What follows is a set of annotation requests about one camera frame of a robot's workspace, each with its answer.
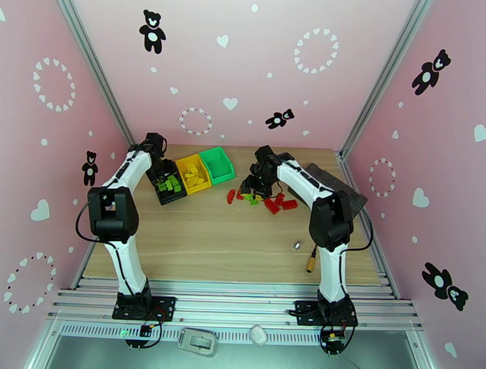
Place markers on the small green lego brick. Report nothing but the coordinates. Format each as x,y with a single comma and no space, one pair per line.
256,200
248,197

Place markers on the long green lego brick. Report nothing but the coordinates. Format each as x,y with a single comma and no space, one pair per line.
162,185
174,183

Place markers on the red curved lego brick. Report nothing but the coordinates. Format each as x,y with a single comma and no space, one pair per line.
230,196

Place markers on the long red lego brick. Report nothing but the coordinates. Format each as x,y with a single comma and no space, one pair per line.
272,207

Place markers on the long yellow lego brick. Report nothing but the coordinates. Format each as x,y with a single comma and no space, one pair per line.
196,167

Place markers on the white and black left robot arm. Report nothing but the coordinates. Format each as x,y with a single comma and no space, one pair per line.
114,213

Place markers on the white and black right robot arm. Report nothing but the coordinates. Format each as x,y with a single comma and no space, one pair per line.
331,221

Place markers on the yellow plastic bin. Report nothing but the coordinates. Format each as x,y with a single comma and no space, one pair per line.
180,163

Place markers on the black plastic bin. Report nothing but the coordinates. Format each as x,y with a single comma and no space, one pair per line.
175,198

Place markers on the green plastic bin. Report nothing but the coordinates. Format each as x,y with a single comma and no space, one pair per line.
217,165

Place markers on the small silver metal nut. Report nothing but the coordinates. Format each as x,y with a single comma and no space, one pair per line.
297,245

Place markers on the dark translucent organizer box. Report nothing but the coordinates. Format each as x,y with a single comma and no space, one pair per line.
338,183

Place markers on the yellow cylindrical plug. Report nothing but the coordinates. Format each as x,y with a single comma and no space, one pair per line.
312,266

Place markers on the small white rounded puck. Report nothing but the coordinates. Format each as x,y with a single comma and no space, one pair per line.
258,335

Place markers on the slotted metal strip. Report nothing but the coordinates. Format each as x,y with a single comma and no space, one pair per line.
229,336

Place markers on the small black power module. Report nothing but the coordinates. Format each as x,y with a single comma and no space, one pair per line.
146,331

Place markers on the grey white plastic device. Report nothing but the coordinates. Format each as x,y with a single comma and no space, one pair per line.
197,341

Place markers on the yellow power connector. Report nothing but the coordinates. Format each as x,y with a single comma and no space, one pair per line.
333,337

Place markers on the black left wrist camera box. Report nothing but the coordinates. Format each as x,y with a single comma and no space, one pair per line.
156,142

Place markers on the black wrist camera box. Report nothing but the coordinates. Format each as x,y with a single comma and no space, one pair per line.
265,154
156,142

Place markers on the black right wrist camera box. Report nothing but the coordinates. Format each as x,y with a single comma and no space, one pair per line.
265,154

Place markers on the aluminium front frame rails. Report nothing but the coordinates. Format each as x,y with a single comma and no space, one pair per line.
238,305

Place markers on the aluminium left frame post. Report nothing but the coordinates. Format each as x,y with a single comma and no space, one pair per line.
94,61

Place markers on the aluminium frame post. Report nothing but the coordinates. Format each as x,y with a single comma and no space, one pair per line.
387,71
94,61

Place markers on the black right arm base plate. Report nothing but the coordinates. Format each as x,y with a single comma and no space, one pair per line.
304,311

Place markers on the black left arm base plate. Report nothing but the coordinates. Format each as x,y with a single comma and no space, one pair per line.
165,306

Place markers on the aluminium right frame post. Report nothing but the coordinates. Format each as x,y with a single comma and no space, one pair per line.
387,71

